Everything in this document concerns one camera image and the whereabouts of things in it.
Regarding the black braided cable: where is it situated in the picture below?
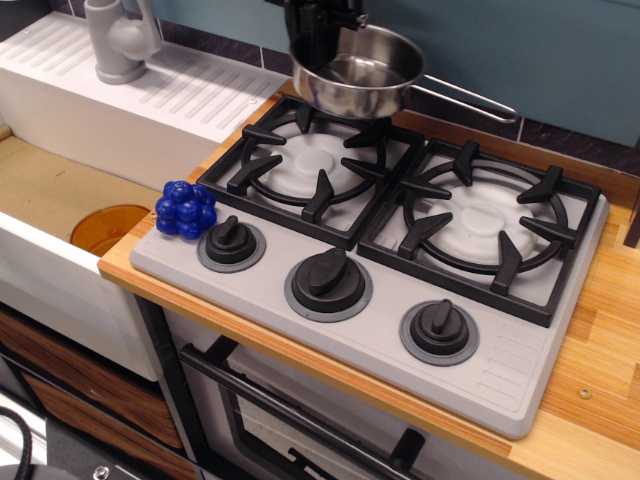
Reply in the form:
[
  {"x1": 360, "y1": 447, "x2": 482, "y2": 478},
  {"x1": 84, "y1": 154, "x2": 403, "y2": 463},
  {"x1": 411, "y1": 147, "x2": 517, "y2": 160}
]
[{"x1": 0, "y1": 405, "x2": 34, "y2": 480}]

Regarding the teal cabinet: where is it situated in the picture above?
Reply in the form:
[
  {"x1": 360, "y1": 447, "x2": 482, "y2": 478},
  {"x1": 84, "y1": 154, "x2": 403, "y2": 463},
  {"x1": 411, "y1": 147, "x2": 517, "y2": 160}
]
[
  {"x1": 151, "y1": 0, "x2": 289, "y2": 53},
  {"x1": 364, "y1": 0, "x2": 639, "y2": 147}
]

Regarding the oven door with handle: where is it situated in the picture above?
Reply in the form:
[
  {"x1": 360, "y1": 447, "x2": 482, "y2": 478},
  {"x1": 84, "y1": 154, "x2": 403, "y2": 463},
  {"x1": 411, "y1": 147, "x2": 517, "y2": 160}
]
[{"x1": 165, "y1": 311, "x2": 516, "y2": 479}]

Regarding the black left stove knob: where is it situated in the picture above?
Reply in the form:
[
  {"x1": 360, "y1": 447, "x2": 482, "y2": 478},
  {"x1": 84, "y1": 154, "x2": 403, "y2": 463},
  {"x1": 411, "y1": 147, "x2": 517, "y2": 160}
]
[{"x1": 197, "y1": 215, "x2": 267, "y2": 274}]

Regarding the black stove knob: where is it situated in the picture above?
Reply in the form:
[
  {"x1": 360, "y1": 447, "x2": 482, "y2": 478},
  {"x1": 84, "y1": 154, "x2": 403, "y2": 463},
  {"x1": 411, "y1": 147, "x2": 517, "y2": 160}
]
[
  {"x1": 197, "y1": 215, "x2": 267, "y2": 274},
  {"x1": 399, "y1": 299, "x2": 480, "y2": 367},
  {"x1": 284, "y1": 247, "x2": 373, "y2": 323}
]

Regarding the grey toy stove top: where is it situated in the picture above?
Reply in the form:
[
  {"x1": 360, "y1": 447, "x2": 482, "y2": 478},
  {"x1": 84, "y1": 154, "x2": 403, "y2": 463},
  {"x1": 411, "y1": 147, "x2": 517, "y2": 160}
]
[{"x1": 128, "y1": 93, "x2": 610, "y2": 441}]

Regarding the black burner grate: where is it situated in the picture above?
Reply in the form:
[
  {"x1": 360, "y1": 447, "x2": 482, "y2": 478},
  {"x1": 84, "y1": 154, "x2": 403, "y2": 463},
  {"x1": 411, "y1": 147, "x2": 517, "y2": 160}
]
[
  {"x1": 358, "y1": 139, "x2": 602, "y2": 327},
  {"x1": 198, "y1": 95, "x2": 425, "y2": 250}
]

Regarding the black middle stove knob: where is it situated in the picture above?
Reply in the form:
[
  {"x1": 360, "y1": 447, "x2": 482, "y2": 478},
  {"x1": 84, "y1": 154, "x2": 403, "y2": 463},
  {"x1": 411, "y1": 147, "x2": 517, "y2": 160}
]
[{"x1": 284, "y1": 247, "x2": 373, "y2": 323}]

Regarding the black right stove knob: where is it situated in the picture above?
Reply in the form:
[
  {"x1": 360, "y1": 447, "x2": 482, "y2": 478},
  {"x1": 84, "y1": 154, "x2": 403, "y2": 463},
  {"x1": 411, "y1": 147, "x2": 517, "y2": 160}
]
[{"x1": 399, "y1": 299, "x2": 480, "y2": 367}]

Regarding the teal cabinet right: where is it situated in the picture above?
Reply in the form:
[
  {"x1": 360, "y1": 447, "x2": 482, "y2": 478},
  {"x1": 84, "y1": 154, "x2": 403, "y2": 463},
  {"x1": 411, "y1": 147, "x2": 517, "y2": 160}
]
[{"x1": 364, "y1": 0, "x2": 639, "y2": 147}]

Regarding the teal cabinet left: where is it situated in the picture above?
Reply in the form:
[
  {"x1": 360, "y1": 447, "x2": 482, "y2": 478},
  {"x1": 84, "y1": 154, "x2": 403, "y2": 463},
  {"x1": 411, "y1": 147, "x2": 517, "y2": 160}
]
[{"x1": 151, "y1": 0, "x2": 289, "y2": 53}]

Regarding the black left burner grate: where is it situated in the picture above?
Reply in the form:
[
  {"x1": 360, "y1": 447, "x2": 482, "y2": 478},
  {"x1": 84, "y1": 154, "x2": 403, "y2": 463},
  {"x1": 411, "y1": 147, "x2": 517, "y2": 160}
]
[{"x1": 198, "y1": 95, "x2": 425, "y2": 250}]

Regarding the white right burner plate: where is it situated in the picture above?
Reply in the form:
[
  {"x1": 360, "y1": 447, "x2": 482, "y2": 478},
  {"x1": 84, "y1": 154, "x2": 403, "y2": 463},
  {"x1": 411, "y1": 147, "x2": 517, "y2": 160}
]
[{"x1": 413, "y1": 179, "x2": 555, "y2": 265}]

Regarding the wooden drawer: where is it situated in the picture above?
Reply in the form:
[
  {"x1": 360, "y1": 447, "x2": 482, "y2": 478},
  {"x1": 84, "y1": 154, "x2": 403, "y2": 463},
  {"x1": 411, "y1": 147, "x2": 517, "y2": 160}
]
[
  {"x1": 1, "y1": 305, "x2": 181, "y2": 448},
  {"x1": 24, "y1": 373, "x2": 196, "y2": 480}
]

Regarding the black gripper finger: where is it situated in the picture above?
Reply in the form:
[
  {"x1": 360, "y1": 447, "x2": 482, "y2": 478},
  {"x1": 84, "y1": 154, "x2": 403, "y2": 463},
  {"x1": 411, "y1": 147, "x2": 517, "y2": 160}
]
[
  {"x1": 300, "y1": 9, "x2": 341, "y2": 69},
  {"x1": 284, "y1": 6, "x2": 302, "y2": 54}
]

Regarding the upper wooden drawer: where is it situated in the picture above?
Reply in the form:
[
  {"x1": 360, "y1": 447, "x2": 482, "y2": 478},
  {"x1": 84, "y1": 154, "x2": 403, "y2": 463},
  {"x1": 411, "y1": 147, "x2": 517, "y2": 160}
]
[{"x1": 1, "y1": 305, "x2": 181, "y2": 448}]

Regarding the black right burner grate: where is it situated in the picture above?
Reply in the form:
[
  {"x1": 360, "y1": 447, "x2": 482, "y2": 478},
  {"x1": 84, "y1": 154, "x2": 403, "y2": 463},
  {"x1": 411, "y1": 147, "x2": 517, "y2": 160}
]
[{"x1": 358, "y1": 139, "x2": 602, "y2": 327}]

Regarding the blue toy blueberry cluster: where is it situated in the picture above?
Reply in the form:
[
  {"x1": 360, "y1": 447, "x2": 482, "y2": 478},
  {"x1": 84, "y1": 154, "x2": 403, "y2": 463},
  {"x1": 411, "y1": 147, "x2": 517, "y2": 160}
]
[{"x1": 155, "y1": 180, "x2": 217, "y2": 240}]

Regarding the white toy sink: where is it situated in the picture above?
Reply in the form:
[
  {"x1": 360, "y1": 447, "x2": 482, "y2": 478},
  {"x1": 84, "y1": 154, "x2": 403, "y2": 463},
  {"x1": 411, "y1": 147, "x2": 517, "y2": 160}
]
[{"x1": 1, "y1": 12, "x2": 284, "y2": 381}]

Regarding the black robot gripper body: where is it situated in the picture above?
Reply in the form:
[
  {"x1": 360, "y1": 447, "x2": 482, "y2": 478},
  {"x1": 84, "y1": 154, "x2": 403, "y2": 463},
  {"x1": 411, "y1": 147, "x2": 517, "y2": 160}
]
[{"x1": 271, "y1": 0, "x2": 369, "y2": 29}]

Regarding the stainless steel pan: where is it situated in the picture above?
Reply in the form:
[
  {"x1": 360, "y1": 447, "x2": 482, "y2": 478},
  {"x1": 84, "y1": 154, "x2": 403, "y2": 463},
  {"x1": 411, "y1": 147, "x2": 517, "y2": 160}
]
[{"x1": 290, "y1": 25, "x2": 519, "y2": 123}]

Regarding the lower wooden drawer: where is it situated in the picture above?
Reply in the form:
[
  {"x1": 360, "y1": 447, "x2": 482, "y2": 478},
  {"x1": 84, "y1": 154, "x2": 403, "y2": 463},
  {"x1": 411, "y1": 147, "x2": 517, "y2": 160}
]
[{"x1": 24, "y1": 373, "x2": 196, "y2": 480}]

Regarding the grey toy faucet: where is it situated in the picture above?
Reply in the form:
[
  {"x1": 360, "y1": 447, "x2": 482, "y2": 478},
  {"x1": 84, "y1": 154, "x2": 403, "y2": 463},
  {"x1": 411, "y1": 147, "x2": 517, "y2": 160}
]
[{"x1": 84, "y1": 0, "x2": 162, "y2": 85}]

